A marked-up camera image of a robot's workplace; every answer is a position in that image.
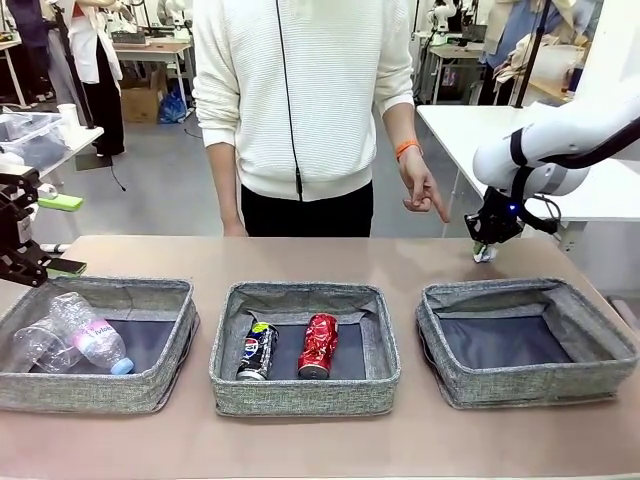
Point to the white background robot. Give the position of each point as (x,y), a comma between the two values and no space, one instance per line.
(440,15)

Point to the white paper ball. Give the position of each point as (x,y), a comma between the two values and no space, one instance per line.
(487,256)

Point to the person's left forearm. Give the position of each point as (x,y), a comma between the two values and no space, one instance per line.
(400,125)

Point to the person's left hand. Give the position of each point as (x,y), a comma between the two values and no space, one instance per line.
(420,185)

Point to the white marker pen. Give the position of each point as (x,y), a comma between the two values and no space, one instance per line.
(57,247)

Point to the clear plastic storage bin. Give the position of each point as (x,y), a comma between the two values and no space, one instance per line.
(35,137)

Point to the person's right forearm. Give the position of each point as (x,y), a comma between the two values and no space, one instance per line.
(225,185)

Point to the black stand pole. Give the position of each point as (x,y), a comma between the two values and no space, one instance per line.
(534,50)

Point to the white knit sweater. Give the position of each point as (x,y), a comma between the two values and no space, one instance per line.
(340,100)

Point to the person's right hand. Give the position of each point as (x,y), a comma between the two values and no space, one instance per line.
(235,230)

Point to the brown cardboard box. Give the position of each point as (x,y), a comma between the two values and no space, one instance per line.
(140,102)

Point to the black tripod pole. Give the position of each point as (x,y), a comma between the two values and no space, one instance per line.
(76,75)

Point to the orange wristband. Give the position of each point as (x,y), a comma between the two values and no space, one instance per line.
(407,149)

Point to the clear plastic cup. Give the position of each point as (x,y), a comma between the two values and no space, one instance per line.
(40,345)

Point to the grey fabric basket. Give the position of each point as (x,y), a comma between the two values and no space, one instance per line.
(530,382)
(305,395)
(95,390)

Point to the black Pepsi can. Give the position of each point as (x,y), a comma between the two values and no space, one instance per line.
(257,350)

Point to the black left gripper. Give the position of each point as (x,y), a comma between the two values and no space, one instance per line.
(15,225)

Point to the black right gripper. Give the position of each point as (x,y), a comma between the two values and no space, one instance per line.
(495,220)

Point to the bystander in dark clothes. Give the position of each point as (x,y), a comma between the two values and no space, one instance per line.
(30,45)

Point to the black tripod base plate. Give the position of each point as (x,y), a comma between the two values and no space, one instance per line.
(95,162)

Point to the bystander in white coat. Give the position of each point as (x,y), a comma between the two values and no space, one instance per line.
(100,65)

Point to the bystander in blue shirt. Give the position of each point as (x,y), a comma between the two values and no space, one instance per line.
(525,20)

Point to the white workbench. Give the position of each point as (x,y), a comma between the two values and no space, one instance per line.
(75,142)

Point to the blue plastic bag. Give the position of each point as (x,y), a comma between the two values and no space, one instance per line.
(172,110)

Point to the beige cloth pile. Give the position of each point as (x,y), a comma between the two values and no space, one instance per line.
(512,60)

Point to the metal frame background table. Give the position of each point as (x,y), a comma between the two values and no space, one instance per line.
(455,51)

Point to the crushed red soda can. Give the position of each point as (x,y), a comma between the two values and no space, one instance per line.
(319,345)

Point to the wooden top background table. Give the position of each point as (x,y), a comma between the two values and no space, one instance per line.
(155,49)

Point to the black trousers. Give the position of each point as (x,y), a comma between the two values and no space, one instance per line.
(325,215)

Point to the clear plastic water bottle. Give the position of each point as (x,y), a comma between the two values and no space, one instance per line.
(85,330)

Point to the white paper cup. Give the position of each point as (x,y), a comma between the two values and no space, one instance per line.
(67,117)

